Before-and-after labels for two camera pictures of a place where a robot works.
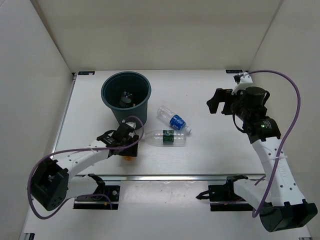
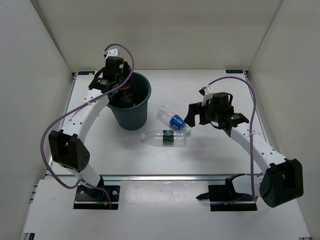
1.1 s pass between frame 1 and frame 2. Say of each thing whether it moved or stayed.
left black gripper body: moved
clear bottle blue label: stayed
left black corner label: stayed
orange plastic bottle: moved
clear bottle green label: stayed
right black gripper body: moved
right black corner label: stayed
